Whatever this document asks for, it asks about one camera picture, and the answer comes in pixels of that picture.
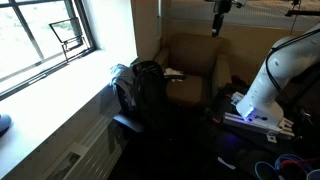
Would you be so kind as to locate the white mattress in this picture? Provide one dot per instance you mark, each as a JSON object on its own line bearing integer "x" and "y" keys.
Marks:
{"x": 260, "y": 15}

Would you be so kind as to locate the black bag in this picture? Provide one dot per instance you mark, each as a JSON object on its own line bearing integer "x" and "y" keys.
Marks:
{"x": 225, "y": 95}

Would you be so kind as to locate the brown sofa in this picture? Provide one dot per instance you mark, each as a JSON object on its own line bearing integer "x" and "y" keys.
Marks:
{"x": 195, "y": 56}

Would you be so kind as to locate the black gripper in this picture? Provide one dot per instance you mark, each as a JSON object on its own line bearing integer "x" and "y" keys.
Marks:
{"x": 222, "y": 6}

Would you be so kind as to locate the black office chair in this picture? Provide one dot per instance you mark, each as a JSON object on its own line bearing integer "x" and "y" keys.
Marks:
{"x": 150, "y": 96}

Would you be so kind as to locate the white flat scrap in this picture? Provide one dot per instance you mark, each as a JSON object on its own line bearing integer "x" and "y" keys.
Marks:
{"x": 226, "y": 163}

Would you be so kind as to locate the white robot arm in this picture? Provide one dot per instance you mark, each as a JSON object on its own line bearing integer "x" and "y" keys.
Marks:
{"x": 266, "y": 93}

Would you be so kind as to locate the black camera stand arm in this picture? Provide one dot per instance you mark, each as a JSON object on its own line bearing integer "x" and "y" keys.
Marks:
{"x": 303, "y": 13}

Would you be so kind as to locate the dark window frame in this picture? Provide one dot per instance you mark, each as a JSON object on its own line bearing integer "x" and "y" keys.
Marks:
{"x": 30, "y": 36}

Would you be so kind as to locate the small white cloth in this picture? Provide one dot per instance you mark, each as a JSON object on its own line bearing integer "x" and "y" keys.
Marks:
{"x": 172, "y": 71}

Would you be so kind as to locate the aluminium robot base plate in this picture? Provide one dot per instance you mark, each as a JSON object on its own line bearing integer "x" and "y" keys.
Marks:
{"x": 253, "y": 125}

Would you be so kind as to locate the wall heater unit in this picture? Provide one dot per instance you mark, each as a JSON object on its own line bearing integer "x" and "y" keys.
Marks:
{"x": 96, "y": 150}

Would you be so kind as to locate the blue cup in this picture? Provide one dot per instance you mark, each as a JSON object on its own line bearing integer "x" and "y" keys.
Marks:
{"x": 314, "y": 175}

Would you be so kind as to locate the grey cloth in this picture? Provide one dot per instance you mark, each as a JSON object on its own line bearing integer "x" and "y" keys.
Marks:
{"x": 125, "y": 78}

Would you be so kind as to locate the blue rounded object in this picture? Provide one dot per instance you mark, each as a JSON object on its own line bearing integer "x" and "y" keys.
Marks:
{"x": 4, "y": 123}

